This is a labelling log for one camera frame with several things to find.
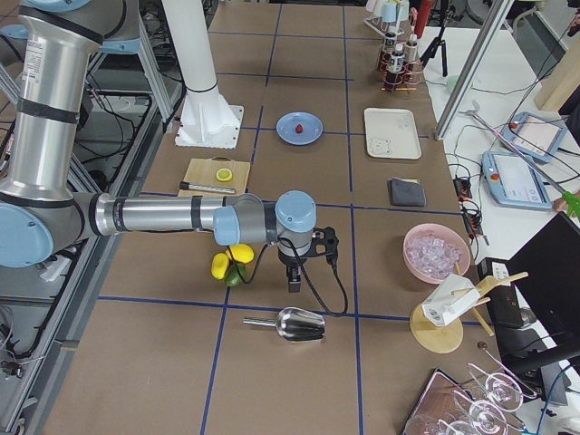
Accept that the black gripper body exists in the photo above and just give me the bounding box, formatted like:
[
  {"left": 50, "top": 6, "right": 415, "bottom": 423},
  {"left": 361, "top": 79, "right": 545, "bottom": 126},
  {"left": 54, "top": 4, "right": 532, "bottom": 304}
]
[{"left": 277, "top": 247, "right": 307, "bottom": 279}]

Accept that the blue plate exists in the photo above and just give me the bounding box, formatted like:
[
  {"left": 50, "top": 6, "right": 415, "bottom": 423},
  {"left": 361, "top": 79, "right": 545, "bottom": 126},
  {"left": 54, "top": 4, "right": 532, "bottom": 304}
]
[{"left": 275, "top": 111, "right": 324, "bottom": 146}]

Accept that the metal scoop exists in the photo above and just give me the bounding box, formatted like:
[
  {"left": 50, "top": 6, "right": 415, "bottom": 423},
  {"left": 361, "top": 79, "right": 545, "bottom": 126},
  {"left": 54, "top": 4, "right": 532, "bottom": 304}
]
[{"left": 243, "top": 307, "right": 326, "bottom": 343}]

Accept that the yellow lemon round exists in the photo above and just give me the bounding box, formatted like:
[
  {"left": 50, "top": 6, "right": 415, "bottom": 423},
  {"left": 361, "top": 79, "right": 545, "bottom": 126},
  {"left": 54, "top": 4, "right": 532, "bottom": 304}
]
[{"left": 225, "top": 244, "right": 255, "bottom": 264}]

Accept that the green avocado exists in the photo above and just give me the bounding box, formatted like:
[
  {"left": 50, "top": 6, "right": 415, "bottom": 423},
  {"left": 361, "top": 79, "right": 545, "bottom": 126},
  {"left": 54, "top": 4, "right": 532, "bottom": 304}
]
[{"left": 225, "top": 263, "right": 247, "bottom": 288}]

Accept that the yellow lemon oblong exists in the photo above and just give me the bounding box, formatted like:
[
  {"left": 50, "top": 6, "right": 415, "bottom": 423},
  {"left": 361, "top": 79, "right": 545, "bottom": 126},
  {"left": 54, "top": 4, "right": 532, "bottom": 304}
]
[{"left": 210, "top": 253, "right": 230, "bottom": 280}]

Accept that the lemon half slice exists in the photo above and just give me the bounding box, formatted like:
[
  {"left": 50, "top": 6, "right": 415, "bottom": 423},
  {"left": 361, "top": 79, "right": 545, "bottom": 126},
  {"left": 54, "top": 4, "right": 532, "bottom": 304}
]
[{"left": 216, "top": 168, "right": 234, "bottom": 182}]

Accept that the wooden cutting board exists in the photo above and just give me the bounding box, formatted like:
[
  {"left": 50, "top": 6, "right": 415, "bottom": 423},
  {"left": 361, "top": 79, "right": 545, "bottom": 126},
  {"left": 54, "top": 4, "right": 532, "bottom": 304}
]
[{"left": 178, "top": 158, "right": 250, "bottom": 197}]

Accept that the grey folded cloth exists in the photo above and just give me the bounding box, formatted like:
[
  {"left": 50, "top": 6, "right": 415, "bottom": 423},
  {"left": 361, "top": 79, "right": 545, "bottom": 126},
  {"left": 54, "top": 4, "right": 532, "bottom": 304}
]
[{"left": 387, "top": 179, "right": 427, "bottom": 207}]

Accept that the steel rod black tip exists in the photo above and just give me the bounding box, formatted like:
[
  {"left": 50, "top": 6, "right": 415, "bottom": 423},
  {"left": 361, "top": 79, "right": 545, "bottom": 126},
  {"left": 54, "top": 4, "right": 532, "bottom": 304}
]
[{"left": 179, "top": 180, "right": 236, "bottom": 194}]

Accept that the pink bowl of ice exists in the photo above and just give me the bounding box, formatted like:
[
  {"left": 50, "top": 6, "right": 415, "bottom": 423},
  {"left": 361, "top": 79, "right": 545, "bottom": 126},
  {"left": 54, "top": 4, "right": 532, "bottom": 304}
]
[{"left": 402, "top": 223, "right": 471, "bottom": 284}]

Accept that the wooden round stand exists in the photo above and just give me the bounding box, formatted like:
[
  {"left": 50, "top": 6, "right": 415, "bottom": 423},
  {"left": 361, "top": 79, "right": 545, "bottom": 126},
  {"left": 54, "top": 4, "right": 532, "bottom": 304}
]
[{"left": 410, "top": 272, "right": 528, "bottom": 353}]

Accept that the cream bear tray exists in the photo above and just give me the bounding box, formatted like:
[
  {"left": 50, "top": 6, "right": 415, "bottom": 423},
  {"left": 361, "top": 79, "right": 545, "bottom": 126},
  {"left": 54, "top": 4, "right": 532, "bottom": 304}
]
[{"left": 363, "top": 108, "right": 421, "bottom": 160}]

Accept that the white paper carton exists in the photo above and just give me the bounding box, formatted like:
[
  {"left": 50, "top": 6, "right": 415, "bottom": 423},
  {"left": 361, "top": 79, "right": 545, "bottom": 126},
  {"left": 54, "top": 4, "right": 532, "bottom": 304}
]
[{"left": 421, "top": 274, "right": 480, "bottom": 327}]

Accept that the dark drink bottle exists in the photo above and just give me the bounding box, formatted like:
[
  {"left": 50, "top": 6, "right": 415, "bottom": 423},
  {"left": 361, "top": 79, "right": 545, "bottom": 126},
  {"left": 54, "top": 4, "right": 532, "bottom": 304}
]
[
  {"left": 389, "top": 43, "right": 404, "bottom": 74},
  {"left": 382, "top": 26, "right": 398, "bottom": 72},
  {"left": 404, "top": 34, "right": 418, "bottom": 63}
]

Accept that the near teach pendant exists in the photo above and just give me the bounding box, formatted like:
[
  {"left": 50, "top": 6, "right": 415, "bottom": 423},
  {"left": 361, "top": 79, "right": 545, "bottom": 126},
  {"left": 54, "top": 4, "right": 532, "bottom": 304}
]
[{"left": 481, "top": 151, "right": 552, "bottom": 210}]

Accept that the teach pendant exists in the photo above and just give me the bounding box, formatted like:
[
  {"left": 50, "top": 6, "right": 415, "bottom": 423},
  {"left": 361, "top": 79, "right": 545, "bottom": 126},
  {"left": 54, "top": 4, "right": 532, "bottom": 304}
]
[
  {"left": 481, "top": 151, "right": 552, "bottom": 210},
  {"left": 502, "top": 111, "right": 567, "bottom": 163}
]

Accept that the wine glass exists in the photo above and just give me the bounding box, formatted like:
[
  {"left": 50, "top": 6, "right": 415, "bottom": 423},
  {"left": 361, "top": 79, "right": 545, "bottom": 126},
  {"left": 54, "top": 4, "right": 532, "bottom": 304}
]
[{"left": 453, "top": 342, "right": 538, "bottom": 434}]

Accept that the black monitor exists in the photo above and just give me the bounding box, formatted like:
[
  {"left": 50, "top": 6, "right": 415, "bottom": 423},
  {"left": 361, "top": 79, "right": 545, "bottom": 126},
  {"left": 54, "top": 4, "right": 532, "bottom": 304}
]
[{"left": 507, "top": 212, "right": 579, "bottom": 373}]

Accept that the far teach pendant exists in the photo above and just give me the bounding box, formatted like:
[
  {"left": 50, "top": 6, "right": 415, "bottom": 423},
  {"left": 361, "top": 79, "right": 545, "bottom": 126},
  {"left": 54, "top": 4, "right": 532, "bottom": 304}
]
[{"left": 502, "top": 111, "right": 567, "bottom": 163}]

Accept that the metal reacher grabber tool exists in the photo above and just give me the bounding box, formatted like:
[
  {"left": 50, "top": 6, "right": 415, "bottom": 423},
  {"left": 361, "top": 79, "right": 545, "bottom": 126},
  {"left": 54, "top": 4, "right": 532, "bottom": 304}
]
[{"left": 459, "top": 100, "right": 580, "bottom": 218}]

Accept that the black small tripod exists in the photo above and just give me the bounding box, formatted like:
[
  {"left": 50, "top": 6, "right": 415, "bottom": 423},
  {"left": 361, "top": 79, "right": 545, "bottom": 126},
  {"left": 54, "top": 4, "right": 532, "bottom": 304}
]
[{"left": 420, "top": 0, "right": 455, "bottom": 77}]

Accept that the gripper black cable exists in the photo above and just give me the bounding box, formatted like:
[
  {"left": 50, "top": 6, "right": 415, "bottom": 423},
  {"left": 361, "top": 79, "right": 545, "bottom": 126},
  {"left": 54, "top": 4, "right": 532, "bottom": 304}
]
[{"left": 226, "top": 235, "right": 349, "bottom": 316}]

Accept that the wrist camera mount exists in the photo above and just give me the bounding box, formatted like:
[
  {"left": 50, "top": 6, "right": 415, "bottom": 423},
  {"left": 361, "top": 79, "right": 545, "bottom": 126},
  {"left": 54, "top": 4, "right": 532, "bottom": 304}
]
[{"left": 311, "top": 227, "right": 339, "bottom": 266}]

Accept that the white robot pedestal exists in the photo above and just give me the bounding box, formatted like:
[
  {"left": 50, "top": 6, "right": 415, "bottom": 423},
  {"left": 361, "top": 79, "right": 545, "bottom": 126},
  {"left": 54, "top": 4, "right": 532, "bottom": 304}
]
[{"left": 164, "top": 1, "right": 244, "bottom": 150}]

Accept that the copper wire bottle rack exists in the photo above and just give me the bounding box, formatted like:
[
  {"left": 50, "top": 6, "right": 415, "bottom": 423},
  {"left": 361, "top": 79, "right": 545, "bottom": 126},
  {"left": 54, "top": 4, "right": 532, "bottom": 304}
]
[{"left": 377, "top": 50, "right": 423, "bottom": 92}]

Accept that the white wire cup rack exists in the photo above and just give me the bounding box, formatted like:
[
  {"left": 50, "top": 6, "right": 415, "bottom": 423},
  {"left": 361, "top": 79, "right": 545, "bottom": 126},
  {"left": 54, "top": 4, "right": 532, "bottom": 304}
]
[{"left": 363, "top": 0, "right": 411, "bottom": 35}]

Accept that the aluminium frame post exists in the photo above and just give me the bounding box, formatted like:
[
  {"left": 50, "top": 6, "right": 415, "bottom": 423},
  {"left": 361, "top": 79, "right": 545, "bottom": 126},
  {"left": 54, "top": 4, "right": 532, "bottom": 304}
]
[{"left": 434, "top": 0, "right": 514, "bottom": 140}]

